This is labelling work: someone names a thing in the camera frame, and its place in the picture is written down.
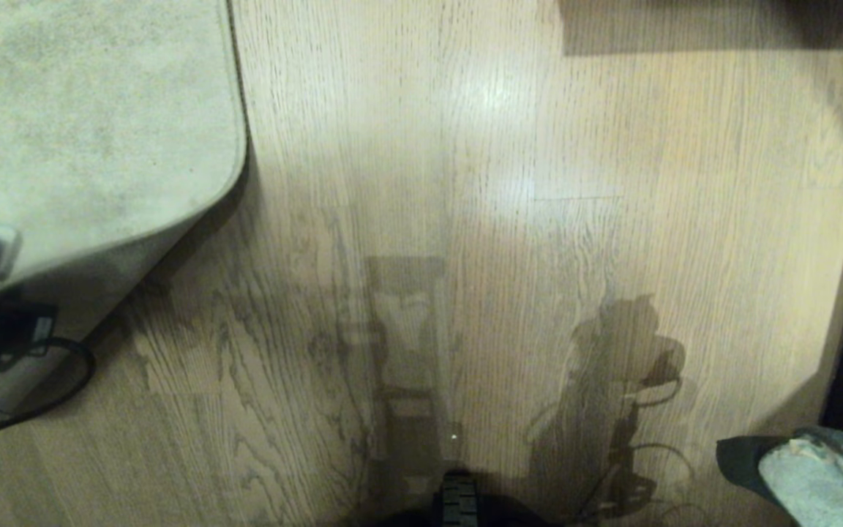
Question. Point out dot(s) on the grey and dark cloth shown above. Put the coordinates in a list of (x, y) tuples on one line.
[(824, 479)]

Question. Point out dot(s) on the beige rug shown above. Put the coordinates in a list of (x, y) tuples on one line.
[(85, 117)]

